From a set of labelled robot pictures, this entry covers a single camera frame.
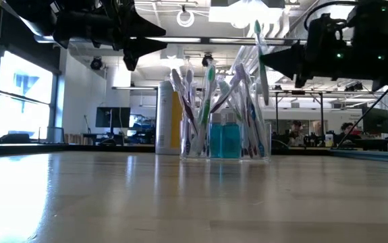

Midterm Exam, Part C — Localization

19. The black monitor by white wall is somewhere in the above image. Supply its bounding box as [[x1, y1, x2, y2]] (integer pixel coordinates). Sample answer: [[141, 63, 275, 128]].
[[95, 107, 132, 128]]

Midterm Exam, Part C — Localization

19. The large window dark frame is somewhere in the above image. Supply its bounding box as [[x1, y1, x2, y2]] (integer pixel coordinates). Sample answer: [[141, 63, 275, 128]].
[[0, 50, 63, 142]]

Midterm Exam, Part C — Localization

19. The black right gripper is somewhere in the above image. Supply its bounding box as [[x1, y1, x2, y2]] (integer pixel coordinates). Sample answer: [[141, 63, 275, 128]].
[[259, 13, 352, 89]]

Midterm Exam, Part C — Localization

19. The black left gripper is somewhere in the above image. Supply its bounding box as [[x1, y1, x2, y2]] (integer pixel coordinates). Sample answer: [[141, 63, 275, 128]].
[[52, 0, 169, 72]]

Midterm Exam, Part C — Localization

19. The black workstation frame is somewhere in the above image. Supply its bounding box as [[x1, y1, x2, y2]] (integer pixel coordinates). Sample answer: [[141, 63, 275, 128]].
[[268, 88, 328, 144]]

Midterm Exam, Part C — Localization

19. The clear acrylic organizer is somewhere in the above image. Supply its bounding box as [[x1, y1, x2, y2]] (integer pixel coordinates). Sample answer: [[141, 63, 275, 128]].
[[179, 120, 272, 161]]

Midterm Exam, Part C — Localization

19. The white yellow wipes canister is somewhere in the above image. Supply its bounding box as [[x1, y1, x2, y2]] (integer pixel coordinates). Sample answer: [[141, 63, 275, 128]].
[[155, 80, 184, 156]]

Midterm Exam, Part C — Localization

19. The person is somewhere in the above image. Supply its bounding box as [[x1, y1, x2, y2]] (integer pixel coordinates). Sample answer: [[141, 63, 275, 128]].
[[337, 121, 362, 145], [287, 119, 305, 146]]

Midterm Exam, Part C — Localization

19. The purple toothbrush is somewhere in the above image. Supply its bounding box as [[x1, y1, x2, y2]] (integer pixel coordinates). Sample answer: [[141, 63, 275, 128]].
[[170, 68, 200, 136], [184, 68, 195, 157], [209, 63, 247, 115]]

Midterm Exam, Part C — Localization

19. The blue toothbrush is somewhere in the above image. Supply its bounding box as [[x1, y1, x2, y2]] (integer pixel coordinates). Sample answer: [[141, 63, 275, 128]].
[[240, 65, 267, 159]]

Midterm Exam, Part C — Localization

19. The white ring lamp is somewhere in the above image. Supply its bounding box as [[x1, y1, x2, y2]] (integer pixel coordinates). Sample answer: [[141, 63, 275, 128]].
[[175, 8, 196, 28]]

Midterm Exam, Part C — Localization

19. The blue mouthwash bottle grey cap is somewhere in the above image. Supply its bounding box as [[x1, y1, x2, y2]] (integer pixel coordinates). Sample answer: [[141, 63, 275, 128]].
[[209, 113, 222, 159], [221, 113, 242, 159]]

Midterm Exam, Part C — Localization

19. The black ceiling spotlight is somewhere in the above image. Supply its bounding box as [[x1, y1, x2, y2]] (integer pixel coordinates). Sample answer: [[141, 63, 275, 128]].
[[201, 53, 215, 68], [90, 56, 104, 71]]

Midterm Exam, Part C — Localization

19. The long ceiling light rail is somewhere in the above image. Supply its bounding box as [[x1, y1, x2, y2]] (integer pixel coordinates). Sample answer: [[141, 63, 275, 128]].
[[33, 33, 309, 47]]

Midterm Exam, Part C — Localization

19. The black monitor on arm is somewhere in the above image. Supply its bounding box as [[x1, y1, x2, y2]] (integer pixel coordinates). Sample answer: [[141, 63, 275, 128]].
[[362, 107, 388, 134]]

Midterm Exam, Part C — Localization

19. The black aluminium table frame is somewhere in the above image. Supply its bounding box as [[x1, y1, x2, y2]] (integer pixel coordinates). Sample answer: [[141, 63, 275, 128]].
[[0, 144, 156, 153]]

